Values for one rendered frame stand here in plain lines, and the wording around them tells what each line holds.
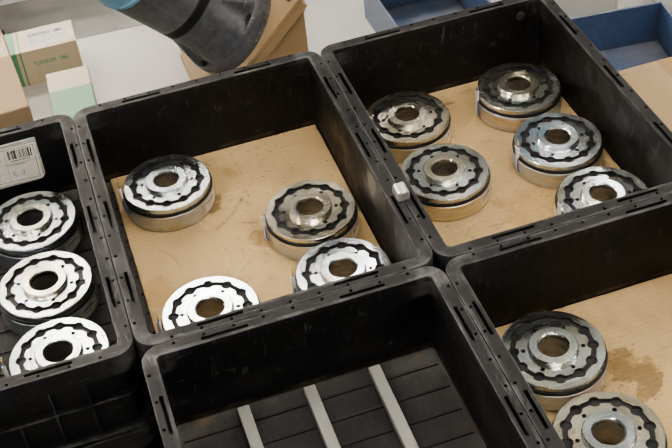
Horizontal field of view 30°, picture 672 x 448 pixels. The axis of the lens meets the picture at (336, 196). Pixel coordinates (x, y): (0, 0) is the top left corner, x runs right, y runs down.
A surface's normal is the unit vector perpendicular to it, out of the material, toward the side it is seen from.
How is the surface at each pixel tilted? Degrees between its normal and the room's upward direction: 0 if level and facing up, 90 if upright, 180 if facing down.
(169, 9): 93
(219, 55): 91
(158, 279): 0
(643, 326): 0
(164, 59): 0
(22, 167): 90
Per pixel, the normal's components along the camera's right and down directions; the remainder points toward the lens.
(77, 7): -0.08, -0.75
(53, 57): 0.29, 0.61
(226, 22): 0.25, 0.25
